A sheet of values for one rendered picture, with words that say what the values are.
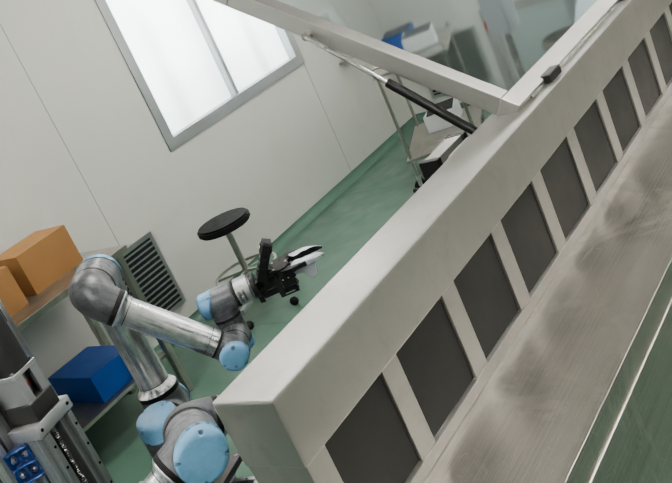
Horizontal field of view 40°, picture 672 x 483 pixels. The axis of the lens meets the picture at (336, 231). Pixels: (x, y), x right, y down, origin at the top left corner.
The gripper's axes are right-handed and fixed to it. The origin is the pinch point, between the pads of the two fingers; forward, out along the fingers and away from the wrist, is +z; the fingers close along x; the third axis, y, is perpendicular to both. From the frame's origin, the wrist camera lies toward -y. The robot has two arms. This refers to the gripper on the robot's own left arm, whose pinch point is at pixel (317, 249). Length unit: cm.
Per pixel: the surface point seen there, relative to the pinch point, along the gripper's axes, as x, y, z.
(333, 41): 78, -71, 21
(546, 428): 143, -40, 23
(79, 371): -204, 111, -152
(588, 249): 106, -35, 42
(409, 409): 140, -47, 10
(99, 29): -368, -16, -86
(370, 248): 124, -59, 13
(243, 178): -394, 121, -49
